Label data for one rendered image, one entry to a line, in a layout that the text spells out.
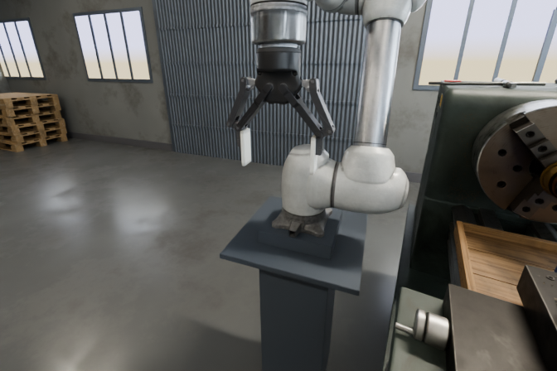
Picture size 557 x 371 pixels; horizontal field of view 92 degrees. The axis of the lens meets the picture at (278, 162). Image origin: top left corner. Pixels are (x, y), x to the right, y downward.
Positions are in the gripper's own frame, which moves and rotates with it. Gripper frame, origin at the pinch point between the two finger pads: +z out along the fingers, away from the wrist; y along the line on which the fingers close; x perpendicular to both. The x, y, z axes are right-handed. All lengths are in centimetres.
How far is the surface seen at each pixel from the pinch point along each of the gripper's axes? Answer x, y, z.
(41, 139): -241, 524, 103
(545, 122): -38, -56, -4
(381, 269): -119, -34, 115
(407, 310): 5.0, -25.5, 22.4
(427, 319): 9.7, -27.3, 18.6
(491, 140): -40, -47, 1
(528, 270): 0.3, -41.9, 12.9
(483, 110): -55, -48, -4
